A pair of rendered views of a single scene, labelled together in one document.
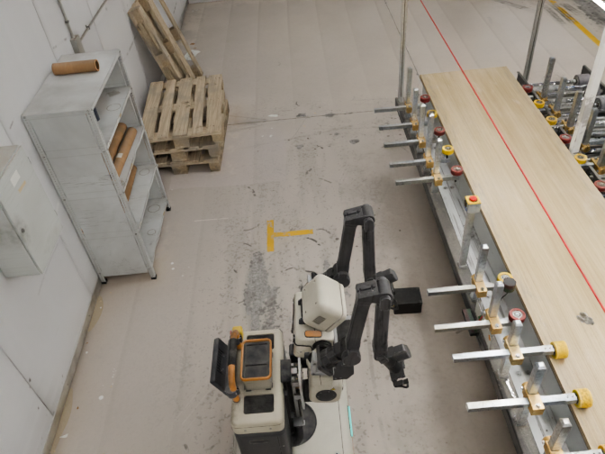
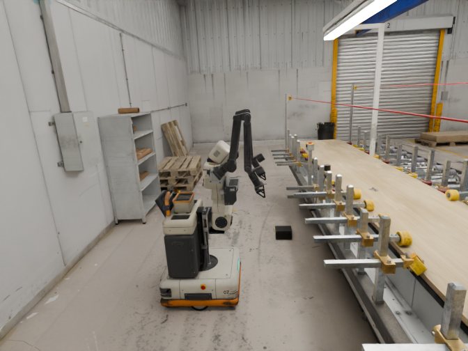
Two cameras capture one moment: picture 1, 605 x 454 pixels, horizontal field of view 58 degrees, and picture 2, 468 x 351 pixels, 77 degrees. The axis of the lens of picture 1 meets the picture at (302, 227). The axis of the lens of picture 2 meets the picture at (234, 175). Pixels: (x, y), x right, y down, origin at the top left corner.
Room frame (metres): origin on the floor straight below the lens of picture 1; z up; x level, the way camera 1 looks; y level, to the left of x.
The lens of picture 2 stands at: (-0.85, -0.23, 1.77)
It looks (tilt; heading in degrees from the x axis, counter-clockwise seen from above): 16 degrees down; 2
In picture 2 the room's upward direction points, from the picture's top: 3 degrees counter-clockwise
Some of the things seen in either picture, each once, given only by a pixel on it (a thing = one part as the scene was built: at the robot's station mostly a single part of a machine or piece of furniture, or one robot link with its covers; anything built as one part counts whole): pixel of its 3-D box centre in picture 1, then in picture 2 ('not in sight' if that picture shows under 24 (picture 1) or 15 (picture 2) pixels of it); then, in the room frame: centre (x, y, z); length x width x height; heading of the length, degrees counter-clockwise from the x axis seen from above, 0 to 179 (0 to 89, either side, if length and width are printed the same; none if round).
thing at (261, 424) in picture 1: (268, 394); (189, 232); (1.56, 0.27, 0.59); 0.55 x 0.34 x 0.83; 178
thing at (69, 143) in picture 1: (111, 171); (134, 165); (3.53, 1.43, 0.78); 0.90 x 0.45 x 1.55; 178
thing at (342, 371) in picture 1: (338, 343); (230, 187); (1.55, -0.11, 0.99); 0.28 x 0.16 x 0.22; 178
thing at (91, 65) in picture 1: (76, 67); (128, 110); (3.64, 1.44, 1.59); 0.30 x 0.08 x 0.08; 88
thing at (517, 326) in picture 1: (509, 353); (328, 199); (1.46, -0.92, 0.89); 0.04 x 0.04 x 0.48; 88
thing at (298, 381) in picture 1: (315, 371); (218, 219); (1.61, 0.01, 0.68); 0.28 x 0.27 x 0.25; 178
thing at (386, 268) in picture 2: not in sight; (384, 261); (0.44, -0.89, 0.95); 0.14 x 0.06 x 0.05; 178
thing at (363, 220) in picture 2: not in sight; (361, 248); (0.71, -0.90, 0.86); 0.04 x 0.04 x 0.48; 88
